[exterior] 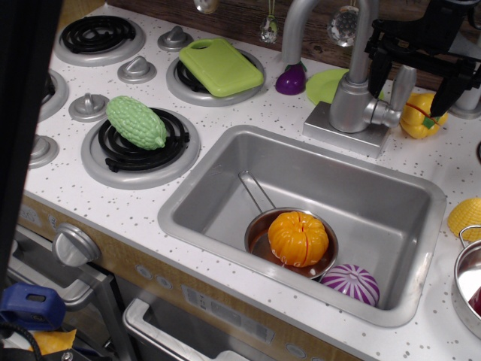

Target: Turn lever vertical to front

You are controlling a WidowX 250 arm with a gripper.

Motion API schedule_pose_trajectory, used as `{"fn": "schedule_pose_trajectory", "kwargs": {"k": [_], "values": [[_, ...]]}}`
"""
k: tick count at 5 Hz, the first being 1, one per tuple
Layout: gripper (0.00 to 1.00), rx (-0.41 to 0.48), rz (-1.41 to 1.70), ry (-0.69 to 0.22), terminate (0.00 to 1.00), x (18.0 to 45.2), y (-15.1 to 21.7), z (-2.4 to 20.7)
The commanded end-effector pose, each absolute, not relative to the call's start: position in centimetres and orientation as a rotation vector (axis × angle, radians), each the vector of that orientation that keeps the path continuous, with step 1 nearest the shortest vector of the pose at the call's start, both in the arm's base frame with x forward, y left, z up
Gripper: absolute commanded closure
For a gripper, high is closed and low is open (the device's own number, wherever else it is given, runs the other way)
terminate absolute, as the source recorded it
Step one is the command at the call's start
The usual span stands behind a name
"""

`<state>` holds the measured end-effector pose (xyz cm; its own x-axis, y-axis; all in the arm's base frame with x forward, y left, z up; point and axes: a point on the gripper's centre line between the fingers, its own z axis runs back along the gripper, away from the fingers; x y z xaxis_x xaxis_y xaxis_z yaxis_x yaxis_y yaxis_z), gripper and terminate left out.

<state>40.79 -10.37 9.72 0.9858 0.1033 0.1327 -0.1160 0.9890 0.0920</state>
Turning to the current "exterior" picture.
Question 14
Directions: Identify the blue clamp tool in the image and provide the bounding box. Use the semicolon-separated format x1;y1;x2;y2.
1;283;66;331

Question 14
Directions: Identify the silver stove knob front-left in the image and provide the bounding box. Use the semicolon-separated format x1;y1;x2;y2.
29;135;59;169

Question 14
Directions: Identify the orange toy pumpkin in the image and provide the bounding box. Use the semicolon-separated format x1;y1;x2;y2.
268;211;329;268

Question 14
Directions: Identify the silver oven front knob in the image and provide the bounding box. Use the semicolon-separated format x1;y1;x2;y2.
52;223;101;268

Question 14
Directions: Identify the purple toy eggplant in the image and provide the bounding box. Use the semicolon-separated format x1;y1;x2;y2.
275;62;307;96

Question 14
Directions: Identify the silver stove knob middle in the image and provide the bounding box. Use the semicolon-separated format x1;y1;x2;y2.
117;56;157;84

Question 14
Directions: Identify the silver oven door handle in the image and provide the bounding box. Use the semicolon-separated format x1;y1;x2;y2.
7;225;115;311

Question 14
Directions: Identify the yellow toy corn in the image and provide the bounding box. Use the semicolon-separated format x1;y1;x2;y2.
447;197;480;236

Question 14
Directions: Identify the small steel saucepan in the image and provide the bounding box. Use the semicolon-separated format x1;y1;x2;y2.
238;171;339;279

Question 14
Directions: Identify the green toy cutting board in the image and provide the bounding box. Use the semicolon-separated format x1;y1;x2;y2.
179;38;264;97

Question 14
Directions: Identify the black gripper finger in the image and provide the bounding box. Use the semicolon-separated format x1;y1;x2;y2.
369;52;393;99
430;77;464;116

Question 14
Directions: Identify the back left stove burner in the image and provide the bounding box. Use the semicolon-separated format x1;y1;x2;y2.
53;15;146;67

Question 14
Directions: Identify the green toy bitter gourd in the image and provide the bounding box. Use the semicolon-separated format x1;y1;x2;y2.
106;96;167;150

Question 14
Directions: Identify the silver toy faucet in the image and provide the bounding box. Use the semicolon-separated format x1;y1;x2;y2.
280;0;392;159

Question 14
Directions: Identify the green toy plate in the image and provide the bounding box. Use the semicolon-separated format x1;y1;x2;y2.
305;68;386;105

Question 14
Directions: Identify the silver faucet lever handle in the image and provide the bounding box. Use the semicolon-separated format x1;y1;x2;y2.
363;65;417;128

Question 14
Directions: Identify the silver stove knob back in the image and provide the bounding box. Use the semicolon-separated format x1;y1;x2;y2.
157;26;193;52

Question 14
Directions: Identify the silver stove knob left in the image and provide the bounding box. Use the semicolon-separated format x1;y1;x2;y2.
68;93;109;123

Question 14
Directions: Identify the far left stove burner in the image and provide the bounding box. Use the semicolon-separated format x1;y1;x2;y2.
38;69;69;123

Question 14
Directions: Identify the silver post at right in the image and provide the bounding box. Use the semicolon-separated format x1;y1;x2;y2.
449;88;480;120

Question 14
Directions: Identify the black foreground pole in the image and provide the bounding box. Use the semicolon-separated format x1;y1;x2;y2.
1;1;62;281

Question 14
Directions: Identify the grey toy sink basin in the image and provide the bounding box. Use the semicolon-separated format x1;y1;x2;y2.
158;126;446;327

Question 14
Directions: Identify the silver dishwasher door handle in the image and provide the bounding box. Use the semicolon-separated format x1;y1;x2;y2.
123;298;269;360

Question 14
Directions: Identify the hanging glass fruit ornament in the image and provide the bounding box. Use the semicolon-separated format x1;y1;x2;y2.
259;0;279;44

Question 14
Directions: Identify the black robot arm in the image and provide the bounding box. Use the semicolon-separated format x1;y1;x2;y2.
365;1;480;117

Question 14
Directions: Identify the yellow cloth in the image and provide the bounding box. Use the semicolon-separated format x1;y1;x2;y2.
32;329;77;356

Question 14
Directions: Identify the back right stove burner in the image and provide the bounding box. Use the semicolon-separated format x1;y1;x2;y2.
166;58;264;108

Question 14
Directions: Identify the hanging crystal ball ornament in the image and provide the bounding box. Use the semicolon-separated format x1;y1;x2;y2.
327;5;359;47

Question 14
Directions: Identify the purple striped toy onion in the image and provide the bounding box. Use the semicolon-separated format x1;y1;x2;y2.
321;264;380;307

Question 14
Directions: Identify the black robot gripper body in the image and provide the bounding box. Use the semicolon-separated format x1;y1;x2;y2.
365;14;476;89

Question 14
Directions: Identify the yellow toy bell pepper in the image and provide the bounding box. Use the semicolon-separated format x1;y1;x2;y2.
400;93;448;139

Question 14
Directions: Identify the front black stove burner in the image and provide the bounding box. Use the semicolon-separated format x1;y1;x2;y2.
81;108;201;190

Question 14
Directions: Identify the steel pot at right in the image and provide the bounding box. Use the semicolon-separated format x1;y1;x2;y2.
451;225;480;338

